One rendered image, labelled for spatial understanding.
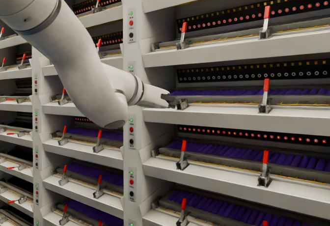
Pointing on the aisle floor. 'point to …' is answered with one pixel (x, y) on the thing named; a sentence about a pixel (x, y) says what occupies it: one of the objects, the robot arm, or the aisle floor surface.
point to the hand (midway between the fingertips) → (168, 102)
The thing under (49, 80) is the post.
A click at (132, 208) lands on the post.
